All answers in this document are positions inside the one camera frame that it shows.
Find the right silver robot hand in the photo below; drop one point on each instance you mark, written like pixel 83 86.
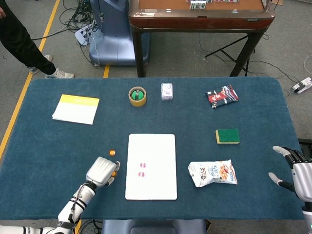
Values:
pixel 303 180

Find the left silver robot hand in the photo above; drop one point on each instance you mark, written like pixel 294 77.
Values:
pixel 100 171

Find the pink round magnet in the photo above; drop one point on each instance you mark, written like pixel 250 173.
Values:
pixel 141 174
pixel 143 165

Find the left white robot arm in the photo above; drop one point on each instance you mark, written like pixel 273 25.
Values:
pixel 78 202

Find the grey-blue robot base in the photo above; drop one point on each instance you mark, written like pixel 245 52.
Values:
pixel 153 226

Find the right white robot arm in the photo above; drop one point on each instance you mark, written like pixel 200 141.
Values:
pixel 307 217

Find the white rectangular board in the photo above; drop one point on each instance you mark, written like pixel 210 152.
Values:
pixel 158 151

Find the yellow and white notebook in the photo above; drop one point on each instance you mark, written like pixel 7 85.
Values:
pixel 75 112

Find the tan packing tape roll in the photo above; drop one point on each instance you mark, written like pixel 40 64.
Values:
pixel 137 103

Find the green and black ball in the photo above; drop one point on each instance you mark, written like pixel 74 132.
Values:
pixel 134 94

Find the green and yellow sponge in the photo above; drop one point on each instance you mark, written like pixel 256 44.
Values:
pixel 228 135

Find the blue felt table cloth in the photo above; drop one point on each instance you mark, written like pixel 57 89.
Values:
pixel 170 117

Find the white snack bag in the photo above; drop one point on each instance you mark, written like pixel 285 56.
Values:
pixel 212 173

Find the dark patterned card box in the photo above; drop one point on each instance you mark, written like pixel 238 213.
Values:
pixel 221 96

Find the white power strip with plugs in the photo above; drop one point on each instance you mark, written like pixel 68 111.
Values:
pixel 81 35

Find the person in black clothes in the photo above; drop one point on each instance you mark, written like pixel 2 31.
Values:
pixel 19 44

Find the brown mahjong table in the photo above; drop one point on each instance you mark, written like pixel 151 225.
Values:
pixel 195 20

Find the white-faced mahjong tile row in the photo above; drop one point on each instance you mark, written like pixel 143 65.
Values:
pixel 198 5

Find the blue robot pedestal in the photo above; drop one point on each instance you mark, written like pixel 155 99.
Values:
pixel 114 44

